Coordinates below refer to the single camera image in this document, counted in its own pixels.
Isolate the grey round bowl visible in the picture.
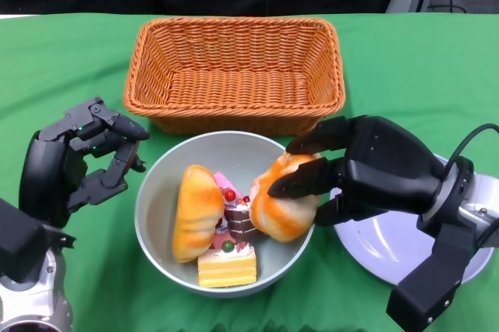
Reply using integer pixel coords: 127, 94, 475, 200
134, 130, 316, 298

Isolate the lilac round plate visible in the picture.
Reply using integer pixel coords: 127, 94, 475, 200
329, 152, 496, 286

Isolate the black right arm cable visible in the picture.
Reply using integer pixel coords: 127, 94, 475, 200
448, 123, 499, 177

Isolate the green tablecloth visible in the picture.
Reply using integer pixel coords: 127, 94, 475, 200
0, 12, 499, 332

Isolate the long orange bread loaf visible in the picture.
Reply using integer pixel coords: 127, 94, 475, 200
172, 164, 226, 263

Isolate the yellow layer cake slice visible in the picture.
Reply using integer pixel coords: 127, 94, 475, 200
197, 240, 259, 289

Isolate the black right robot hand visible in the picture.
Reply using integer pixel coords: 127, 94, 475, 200
267, 115, 445, 228

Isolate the round striped pumpkin bread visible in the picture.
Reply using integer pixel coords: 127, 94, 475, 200
249, 152, 321, 242

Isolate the orange wicker basket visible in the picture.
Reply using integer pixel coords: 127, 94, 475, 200
122, 16, 347, 136

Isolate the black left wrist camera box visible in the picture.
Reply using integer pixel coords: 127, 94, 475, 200
0, 198, 48, 284

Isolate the pink cake with cherry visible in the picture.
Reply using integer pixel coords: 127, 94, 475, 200
212, 226, 239, 250
213, 171, 242, 208

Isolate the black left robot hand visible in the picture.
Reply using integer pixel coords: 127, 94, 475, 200
18, 96, 151, 228

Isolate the chocolate layer cake slice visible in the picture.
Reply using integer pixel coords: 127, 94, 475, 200
225, 196, 260, 242

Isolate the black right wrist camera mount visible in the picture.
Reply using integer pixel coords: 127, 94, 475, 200
386, 222, 475, 332

